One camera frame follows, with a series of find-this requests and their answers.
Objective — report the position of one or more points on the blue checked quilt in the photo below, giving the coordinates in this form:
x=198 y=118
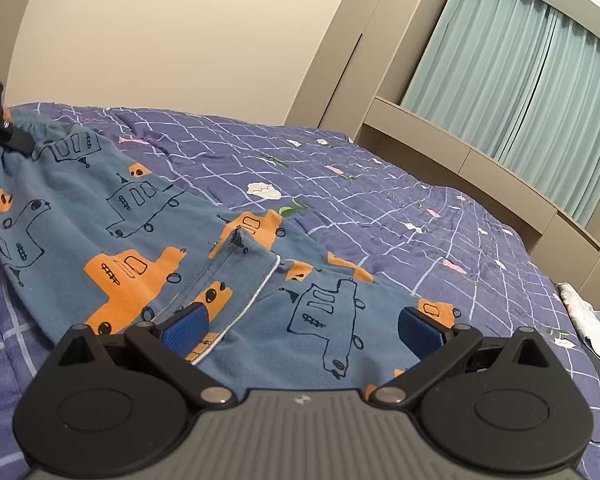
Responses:
x=380 y=210

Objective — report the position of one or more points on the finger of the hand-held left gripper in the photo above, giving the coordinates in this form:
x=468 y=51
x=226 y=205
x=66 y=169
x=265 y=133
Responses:
x=15 y=137

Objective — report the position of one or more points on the light blue curtain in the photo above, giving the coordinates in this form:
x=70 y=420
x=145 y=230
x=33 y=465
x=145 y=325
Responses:
x=570 y=125
x=470 y=60

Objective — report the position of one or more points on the blue pants with orange cars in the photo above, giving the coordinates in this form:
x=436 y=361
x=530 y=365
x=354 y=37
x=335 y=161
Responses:
x=130 y=220

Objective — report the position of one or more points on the grey window cabinet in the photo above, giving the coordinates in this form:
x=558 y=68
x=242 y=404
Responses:
x=480 y=170

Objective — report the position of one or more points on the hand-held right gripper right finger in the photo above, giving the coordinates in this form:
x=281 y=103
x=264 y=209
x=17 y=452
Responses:
x=420 y=332

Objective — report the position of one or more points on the light blue floral blanket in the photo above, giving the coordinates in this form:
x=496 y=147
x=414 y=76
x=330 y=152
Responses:
x=592 y=322

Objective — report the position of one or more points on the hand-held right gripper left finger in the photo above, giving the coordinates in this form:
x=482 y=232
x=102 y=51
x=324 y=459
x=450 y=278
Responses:
x=187 y=330

